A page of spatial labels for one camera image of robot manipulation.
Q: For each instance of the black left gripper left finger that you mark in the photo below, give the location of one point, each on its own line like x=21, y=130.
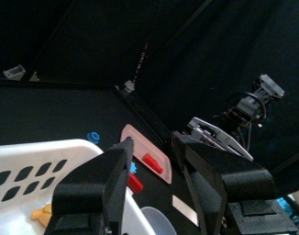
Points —
x=91, y=189

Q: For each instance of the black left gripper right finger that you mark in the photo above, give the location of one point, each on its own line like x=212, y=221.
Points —
x=229, y=177

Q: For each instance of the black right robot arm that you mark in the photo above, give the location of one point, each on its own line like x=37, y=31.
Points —
x=249, y=107

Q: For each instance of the red toy block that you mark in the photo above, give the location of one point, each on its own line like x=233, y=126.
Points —
x=152, y=163
x=135, y=183

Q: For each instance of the small blue toy piece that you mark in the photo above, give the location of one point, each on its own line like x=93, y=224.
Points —
x=133, y=167

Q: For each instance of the yellow toy food piece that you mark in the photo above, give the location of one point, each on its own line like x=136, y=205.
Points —
x=41, y=214

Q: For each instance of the white tape strip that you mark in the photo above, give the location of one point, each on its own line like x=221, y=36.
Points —
x=184, y=209

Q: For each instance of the blue plastic item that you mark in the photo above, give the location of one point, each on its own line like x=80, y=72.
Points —
x=284, y=203

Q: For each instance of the white plastic laundry basket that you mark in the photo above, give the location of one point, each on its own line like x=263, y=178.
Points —
x=33, y=153

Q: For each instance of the black aluminium frame rail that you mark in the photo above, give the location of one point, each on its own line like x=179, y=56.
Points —
x=53, y=82
x=143, y=113

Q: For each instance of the grey frame bracket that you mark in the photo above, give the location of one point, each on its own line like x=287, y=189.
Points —
x=129, y=86
x=13, y=72

